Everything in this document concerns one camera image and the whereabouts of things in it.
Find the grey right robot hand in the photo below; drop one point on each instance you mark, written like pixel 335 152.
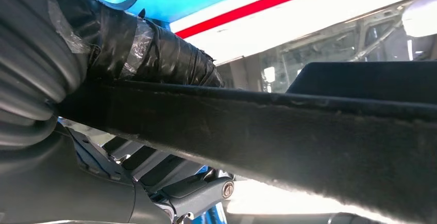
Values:
pixel 68 188

